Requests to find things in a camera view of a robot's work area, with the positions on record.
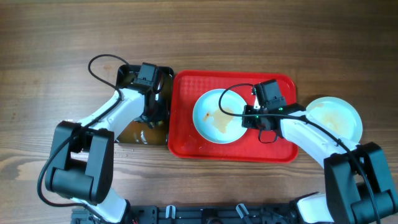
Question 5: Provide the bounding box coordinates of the black water tub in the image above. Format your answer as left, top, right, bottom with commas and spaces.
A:
116, 65, 174, 145

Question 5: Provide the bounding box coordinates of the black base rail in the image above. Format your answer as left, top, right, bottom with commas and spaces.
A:
71, 203, 299, 224

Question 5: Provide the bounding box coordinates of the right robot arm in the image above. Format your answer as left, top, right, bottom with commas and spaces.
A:
243, 104, 397, 223

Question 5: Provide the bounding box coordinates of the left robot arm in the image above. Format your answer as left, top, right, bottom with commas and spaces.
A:
37, 88, 170, 223

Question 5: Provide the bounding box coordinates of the red plastic tray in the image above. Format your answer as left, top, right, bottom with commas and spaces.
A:
168, 70, 299, 163

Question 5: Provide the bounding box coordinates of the white plate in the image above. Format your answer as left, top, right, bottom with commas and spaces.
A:
192, 89, 247, 144
306, 96, 363, 142

